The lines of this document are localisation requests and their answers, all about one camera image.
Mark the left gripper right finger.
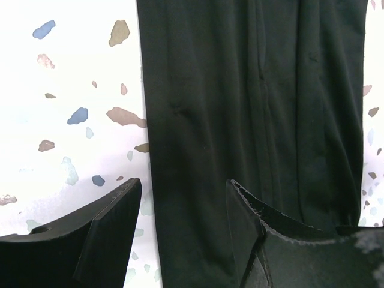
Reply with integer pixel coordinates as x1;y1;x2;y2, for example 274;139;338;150
226;180;383;288

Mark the black t-shirt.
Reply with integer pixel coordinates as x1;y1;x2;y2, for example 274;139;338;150
137;1;368;287

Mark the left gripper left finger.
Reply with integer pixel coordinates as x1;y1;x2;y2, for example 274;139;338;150
1;178;142;287

